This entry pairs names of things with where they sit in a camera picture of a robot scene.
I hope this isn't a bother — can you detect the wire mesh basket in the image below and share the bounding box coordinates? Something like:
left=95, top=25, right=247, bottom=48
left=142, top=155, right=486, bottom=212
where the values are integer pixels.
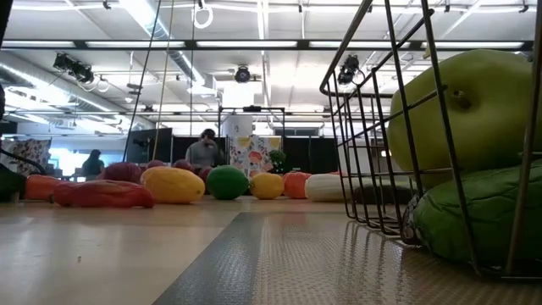
left=319, top=0, right=542, bottom=280

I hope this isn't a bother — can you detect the floral print cushion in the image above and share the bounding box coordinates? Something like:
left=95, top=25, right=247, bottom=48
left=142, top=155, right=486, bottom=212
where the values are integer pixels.
left=0, top=137, right=53, bottom=177

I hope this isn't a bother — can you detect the person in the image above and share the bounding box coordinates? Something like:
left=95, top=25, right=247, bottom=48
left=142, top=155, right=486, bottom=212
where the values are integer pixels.
left=185, top=128, right=225, bottom=169
left=80, top=148, right=106, bottom=179

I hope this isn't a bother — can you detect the green cucumber with striped end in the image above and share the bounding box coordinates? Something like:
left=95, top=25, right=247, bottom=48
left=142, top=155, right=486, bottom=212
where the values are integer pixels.
left=401, top=163, right=542, bottom=266

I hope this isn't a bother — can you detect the round black overhead camera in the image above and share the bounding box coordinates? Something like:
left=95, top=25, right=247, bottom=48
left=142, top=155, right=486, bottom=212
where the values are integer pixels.
left=234, top=64, right=252, bottom=84

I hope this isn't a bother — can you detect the celery stalk bunch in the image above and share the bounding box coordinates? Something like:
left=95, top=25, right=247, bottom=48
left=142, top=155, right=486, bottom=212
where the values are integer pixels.
left=304, top=172, right=418, bottom=202

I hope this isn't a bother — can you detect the white hanging ring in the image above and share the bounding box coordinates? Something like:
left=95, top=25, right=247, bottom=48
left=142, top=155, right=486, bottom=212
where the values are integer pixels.
left=192, top=2, right=214, bottom=30

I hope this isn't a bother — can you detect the silver ventilation duct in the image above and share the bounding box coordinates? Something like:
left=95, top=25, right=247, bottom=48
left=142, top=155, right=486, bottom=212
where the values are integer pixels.
left=122, top=0, right=213, bottom=86

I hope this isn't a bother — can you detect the small background potted plant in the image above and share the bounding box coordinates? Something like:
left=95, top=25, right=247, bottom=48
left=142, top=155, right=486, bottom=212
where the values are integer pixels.
left=268, top=148, right=289, bottom=174

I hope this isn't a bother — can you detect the green lime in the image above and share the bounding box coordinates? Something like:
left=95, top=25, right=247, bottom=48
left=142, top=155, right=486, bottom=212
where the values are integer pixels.
left=206, top=164, right=250, bottom=201

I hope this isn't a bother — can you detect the long red chili pepper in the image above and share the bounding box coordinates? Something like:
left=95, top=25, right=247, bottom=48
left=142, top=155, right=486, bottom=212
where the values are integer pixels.
left=53, top=179, right=156, bottom=209

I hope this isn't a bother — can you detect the orange mini pumpkin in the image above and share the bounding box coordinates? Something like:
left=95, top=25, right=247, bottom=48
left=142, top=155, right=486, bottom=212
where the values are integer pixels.
left=282, top=170, right=313, bottom=199

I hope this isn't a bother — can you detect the large dark purple eggplant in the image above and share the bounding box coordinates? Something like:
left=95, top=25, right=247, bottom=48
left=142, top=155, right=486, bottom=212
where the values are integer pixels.
left=353, top=184, right=415, bottom=205

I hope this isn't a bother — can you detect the orange carrot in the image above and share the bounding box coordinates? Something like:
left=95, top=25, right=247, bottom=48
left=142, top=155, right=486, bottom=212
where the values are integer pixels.
left=24, top=174, right=71, bottom=202

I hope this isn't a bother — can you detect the yellow-green apple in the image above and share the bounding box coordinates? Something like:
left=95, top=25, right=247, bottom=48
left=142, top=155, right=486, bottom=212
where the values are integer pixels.
left=387, top=48, right=542, bottom=190

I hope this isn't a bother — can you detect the thin tan slanted pole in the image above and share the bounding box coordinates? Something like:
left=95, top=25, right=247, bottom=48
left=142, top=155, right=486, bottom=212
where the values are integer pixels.
left=152, top=0, right=175, bottom=160

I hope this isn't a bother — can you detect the wire basket on tray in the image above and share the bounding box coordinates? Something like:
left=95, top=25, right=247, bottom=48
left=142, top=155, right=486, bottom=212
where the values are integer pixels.
left=152, top=209, right=542, bottom=305

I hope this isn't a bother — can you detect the white cylindrical tank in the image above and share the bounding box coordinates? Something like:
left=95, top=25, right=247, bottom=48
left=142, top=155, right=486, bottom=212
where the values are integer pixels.
left=222, top=114, right=255, bottom=139

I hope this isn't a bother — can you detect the black overhead frame bar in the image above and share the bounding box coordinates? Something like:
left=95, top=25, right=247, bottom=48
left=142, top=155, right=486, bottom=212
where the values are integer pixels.
left=0, top=39, right=534, bottom=51

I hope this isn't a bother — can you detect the thin black slanted pole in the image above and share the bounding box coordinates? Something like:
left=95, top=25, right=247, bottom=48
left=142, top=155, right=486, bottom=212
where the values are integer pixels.
left=122, top=0, right=163, bottom=162

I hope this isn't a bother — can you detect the yellow lemon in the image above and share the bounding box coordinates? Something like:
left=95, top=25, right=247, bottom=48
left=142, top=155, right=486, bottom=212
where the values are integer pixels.
left=249, top=172, right=285, bottom=201

